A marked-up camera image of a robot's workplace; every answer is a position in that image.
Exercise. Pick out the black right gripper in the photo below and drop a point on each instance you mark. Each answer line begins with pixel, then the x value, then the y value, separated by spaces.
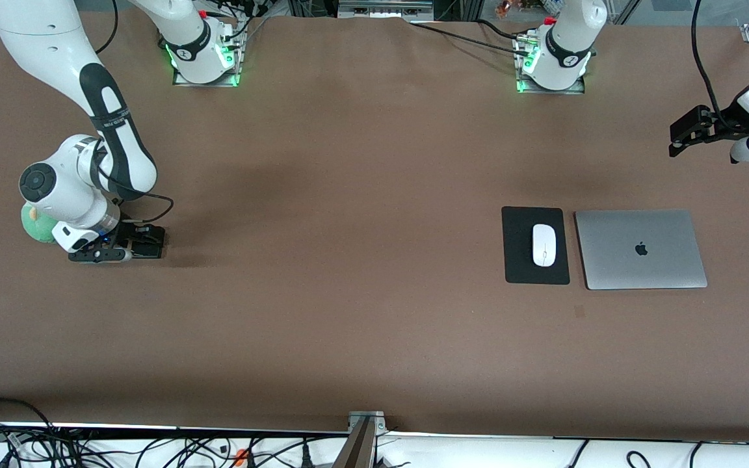
pixel 131 229

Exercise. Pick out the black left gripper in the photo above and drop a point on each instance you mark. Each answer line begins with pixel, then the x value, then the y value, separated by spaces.
pixel 727 121

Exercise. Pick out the white computer mouse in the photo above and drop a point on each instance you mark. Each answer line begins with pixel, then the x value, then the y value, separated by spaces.
pixel 544 245

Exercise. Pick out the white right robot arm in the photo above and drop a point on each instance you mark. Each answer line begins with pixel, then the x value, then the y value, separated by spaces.
pixel 56 52

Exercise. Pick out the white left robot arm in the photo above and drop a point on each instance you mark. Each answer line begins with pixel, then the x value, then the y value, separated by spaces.
pixel 569 39

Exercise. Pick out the black mouse pad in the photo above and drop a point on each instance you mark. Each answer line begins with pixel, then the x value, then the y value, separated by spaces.
pixel 517 260

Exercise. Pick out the green dinosaur plush toy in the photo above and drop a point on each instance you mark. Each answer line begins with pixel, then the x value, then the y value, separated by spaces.
pixel 35 227

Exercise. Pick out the silver laptop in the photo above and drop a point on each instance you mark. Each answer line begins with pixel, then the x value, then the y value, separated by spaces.
pixel 641 249

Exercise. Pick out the brown table cover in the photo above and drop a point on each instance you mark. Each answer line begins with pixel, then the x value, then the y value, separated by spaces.
pixel 374 338

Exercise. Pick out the grey metal box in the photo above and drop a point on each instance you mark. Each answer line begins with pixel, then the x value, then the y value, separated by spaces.
pixel 384 8

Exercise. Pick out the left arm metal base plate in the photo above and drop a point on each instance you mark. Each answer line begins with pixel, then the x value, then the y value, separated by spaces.
pixel 576 90

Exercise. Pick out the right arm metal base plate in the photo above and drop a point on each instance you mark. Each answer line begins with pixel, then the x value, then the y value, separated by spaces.
pixel 179 81

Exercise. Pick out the aluminium camera mount post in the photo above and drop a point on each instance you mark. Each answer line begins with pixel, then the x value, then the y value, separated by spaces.
pixel 361 439

